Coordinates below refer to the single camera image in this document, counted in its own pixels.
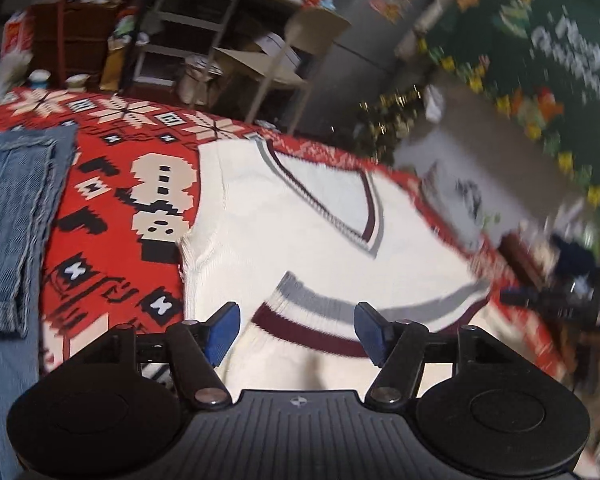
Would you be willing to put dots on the white laundry bag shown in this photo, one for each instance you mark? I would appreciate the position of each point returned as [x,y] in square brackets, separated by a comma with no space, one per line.
[200,80]

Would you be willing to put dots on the white knit vest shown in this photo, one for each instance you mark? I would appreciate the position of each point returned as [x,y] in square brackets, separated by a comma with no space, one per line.
[305,220]

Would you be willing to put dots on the small Christmas tree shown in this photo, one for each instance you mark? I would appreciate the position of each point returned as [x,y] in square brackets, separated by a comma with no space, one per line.
[387,120]

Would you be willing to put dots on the white hanging cloth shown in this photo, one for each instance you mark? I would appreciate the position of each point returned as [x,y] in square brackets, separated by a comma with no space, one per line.
[433,102]

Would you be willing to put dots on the white ceramic bowl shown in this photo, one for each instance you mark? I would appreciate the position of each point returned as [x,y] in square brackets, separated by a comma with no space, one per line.
[77,81]

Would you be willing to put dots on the dark blue knit hat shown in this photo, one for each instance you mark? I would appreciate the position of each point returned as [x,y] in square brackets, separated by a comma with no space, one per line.
[575,257]

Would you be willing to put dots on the blue ceramic bowl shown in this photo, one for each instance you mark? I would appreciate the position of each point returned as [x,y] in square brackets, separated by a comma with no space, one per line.
[39,79]

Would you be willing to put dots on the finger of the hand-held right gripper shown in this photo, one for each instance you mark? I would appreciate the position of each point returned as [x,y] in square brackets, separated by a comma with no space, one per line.
[525,297]

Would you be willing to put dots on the blue jeans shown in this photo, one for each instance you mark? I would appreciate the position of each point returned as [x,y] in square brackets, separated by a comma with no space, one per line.
[15,210]

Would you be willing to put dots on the red broom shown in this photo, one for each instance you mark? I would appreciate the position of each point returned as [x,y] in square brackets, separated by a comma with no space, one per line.
[61,45]

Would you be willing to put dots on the red white carton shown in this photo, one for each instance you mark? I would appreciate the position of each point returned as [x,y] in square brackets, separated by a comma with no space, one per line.
[17,35]

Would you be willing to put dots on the beige plastic chair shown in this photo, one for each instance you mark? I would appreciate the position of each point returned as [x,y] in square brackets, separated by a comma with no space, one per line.
[280,70]

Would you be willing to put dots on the grey refrigerator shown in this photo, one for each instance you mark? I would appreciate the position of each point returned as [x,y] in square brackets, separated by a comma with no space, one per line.
[360,30]

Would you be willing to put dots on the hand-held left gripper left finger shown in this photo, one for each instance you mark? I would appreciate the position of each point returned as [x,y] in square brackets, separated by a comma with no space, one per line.
[225,331]

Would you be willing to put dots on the red patterned blanket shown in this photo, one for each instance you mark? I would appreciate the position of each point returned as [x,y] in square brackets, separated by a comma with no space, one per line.
[105,260]

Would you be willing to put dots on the green Christmas wall banner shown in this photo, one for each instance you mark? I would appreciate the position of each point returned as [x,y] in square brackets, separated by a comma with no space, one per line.
[555,10]

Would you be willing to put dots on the wooden drawer chest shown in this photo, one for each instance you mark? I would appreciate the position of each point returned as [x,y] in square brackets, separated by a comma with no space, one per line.
[80,45]

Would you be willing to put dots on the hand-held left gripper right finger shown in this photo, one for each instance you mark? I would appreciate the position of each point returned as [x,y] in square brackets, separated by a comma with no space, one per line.
[370,334]

